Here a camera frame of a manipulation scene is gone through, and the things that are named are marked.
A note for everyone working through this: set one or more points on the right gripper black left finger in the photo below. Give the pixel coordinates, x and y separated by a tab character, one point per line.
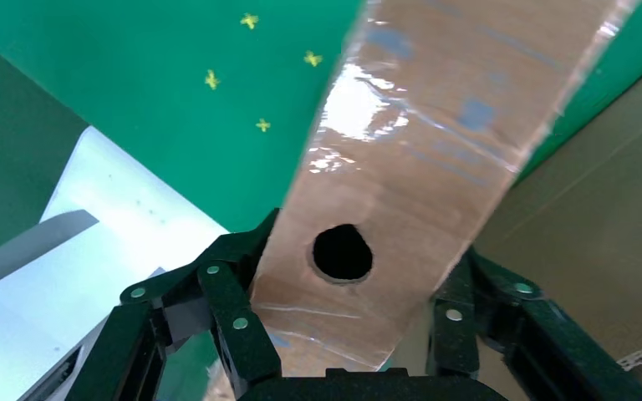
232	299

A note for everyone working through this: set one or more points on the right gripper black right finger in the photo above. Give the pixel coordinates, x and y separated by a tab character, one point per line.
520	310

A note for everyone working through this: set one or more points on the small brown cardboard box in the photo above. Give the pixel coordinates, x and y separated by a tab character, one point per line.
409	166

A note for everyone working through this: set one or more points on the large open cardboard carton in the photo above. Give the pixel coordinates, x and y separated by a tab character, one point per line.
603	221

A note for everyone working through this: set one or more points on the white robot torso panel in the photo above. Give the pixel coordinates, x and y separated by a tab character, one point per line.
105	221

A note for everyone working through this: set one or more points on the green table cloth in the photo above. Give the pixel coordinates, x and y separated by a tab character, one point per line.
160	83

